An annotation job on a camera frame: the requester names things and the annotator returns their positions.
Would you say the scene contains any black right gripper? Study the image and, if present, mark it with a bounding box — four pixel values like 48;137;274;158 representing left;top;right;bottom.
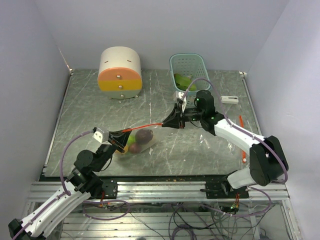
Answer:
162;103;204;129

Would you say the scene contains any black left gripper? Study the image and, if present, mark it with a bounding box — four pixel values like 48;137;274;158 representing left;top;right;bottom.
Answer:
93;126;131;171

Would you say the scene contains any zip bag with fruit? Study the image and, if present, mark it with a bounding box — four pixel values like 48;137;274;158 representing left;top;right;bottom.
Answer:
115;123;162;156

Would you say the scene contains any dark red fake fruit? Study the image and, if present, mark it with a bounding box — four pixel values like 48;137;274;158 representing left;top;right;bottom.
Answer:
135;129;154;145

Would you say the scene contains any green fake leafy vegetable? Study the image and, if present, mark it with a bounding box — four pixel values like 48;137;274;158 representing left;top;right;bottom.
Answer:
173;73;192;91

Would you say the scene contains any zip bag with fake food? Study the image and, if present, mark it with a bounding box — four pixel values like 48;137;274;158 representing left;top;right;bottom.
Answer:
194;114;248;165

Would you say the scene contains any light blue plastic basket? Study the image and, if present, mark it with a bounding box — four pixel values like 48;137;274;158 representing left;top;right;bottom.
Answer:
169;52;212;98

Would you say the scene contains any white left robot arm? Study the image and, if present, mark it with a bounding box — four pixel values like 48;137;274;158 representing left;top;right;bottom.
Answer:
8;127;132;240

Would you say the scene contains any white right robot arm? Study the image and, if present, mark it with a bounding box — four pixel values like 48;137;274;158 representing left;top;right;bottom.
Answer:
161;90;289;198

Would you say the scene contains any green fake fruit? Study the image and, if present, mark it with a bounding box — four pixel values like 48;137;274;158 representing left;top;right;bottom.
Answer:
127;134;136;146

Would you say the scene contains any small white device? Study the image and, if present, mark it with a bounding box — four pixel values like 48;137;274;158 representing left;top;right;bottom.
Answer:
220;95;239;105

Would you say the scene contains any round three-drawer cabinet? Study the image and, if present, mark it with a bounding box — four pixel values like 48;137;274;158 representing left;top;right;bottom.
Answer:
97;46;143;100

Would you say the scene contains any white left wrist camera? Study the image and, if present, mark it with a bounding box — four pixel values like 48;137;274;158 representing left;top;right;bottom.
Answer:
92;127;110;144

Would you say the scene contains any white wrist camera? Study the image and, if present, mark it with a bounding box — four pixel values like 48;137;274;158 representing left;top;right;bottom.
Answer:
173;91;187;113
92;127;110;144

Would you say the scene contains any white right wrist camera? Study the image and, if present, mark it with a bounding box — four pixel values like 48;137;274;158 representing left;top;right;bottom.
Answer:
173;91;187;113

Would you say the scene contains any aluminium frame rail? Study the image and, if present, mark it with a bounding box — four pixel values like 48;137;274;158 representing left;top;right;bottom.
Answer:
27;181;290;203

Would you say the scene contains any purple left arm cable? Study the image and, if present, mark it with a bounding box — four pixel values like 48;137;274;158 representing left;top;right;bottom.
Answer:
9;130;96;240

